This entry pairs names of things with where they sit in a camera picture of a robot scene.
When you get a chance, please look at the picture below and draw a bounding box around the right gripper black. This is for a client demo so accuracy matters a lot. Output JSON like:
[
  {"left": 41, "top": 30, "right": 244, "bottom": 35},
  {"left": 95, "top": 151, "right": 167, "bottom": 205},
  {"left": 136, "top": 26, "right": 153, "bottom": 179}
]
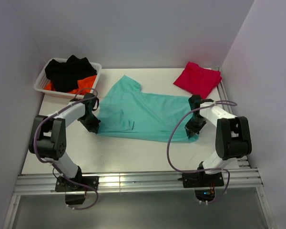
[{"left": 185, "top": 114, "right": 208, "bottom": 138}]

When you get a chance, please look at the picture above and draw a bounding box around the teal t-shirt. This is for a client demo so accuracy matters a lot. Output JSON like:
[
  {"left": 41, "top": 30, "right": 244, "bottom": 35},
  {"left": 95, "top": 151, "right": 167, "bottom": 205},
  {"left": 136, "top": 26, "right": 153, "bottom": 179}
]
[{"left": 97, "top": 75, "right": 199, "bottom": 143}]

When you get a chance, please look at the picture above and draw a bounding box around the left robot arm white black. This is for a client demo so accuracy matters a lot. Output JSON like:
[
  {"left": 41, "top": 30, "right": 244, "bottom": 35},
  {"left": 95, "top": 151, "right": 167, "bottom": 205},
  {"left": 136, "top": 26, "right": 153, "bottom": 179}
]
[{"left": 29, "top": 93, "right": 101, "bottom": 190}]

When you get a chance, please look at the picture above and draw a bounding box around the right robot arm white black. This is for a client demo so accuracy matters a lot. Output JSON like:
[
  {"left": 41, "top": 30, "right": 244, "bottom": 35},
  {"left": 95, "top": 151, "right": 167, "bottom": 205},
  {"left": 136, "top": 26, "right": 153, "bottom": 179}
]
[{"left": 185, "top": 95, "right": 252, "bottom": 186}]

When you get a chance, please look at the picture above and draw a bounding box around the orange t-shirt in basket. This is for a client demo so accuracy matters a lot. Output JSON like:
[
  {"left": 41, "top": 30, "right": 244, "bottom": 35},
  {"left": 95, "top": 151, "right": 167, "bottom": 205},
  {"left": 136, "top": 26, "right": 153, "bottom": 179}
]
[{"left": 43, "top": 75, "right": 97, "bottom": 95}]

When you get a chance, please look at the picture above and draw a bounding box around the black t-shirt in basket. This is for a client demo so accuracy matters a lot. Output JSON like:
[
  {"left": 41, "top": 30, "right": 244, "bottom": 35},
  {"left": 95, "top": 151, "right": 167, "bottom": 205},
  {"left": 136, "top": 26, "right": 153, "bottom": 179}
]
[{"left": 45, "top": 55, "right": 97, "bottom": 93}]

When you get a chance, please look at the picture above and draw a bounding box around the folded red t-shirt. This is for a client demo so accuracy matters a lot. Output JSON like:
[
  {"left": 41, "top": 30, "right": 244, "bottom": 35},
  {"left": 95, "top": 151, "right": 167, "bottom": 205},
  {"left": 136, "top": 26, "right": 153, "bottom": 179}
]
[{"left": 173, "top": 62, "right": 222, "bottom": 99}]

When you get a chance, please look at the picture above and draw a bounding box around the white plastic basket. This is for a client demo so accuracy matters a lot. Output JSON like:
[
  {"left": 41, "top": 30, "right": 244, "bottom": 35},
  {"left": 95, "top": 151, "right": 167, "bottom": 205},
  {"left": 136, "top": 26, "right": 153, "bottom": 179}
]
[{"left": 34, "top": 55, "right": 102, "bottom": 99}]

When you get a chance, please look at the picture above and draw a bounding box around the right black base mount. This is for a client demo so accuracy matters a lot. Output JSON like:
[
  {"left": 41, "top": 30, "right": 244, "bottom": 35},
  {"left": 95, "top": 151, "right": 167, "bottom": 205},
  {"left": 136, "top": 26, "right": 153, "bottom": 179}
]
[{"left": 178, "top": 171, "right": 224, "bottom": 203}]

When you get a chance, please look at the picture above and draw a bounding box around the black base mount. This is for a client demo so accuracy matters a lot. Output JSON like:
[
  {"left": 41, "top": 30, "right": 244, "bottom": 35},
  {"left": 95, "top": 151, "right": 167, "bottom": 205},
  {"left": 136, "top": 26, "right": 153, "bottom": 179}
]
[
  {"left": 178, "top": 171, "right": 224, "bottom": 203},
  {"left": 54, "top": 176, "right": 99, "bottom": 206}
]

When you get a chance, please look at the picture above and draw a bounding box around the aluminium right side rail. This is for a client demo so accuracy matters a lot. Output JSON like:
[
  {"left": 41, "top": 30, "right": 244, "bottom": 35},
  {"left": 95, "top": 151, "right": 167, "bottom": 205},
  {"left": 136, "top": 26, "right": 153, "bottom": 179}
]
[{"left": 212, "top": 67, "right": 251, "bottom": 169}]

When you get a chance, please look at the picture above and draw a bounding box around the aluminium rail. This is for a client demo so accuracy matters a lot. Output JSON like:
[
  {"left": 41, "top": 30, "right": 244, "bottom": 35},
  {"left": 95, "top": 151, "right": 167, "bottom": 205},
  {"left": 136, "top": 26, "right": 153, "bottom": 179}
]
[
  {"left": 212, "top": 67, "right": 251, "bottom": 169},
  {"left": 13, "top": 168, "right": 263, "bottom": 196}
]

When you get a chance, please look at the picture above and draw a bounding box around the aluminium front rail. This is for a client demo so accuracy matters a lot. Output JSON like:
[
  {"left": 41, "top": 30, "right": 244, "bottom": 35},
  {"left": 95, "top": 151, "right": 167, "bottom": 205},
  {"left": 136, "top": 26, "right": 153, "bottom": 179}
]
[{"left": 13, "top": 168, "right": 263, "bottom": 196}]

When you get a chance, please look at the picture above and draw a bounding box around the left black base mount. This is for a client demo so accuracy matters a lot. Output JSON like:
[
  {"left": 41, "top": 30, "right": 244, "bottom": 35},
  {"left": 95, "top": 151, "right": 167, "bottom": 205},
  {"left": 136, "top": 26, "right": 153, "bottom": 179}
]
[{"left": 54, "top": 176, "right": 99, "bottom": 206}]

